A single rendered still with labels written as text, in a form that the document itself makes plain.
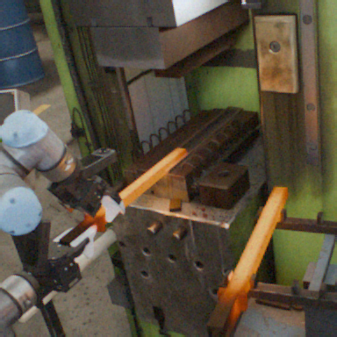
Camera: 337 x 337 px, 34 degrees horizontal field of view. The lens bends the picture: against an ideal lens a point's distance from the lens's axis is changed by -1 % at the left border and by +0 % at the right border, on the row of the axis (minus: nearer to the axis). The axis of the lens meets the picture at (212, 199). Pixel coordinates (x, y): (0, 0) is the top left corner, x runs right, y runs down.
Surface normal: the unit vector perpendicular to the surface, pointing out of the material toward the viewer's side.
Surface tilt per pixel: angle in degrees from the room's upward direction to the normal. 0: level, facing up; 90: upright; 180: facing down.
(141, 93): 90
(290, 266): 90
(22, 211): 90
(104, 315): 0
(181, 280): 90
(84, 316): 0
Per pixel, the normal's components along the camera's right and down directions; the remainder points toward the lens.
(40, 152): 0.64, 0.49
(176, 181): -0.50, 0.50
